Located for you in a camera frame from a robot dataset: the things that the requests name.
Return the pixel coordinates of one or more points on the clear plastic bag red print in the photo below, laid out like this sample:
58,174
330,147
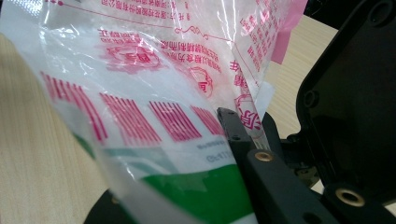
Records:
140,93

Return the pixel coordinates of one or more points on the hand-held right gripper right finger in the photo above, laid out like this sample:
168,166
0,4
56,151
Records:
274,133

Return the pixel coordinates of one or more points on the white container with black lid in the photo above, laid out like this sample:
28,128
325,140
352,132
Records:
358,93

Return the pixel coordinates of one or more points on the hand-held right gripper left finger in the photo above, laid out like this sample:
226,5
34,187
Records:
235,133

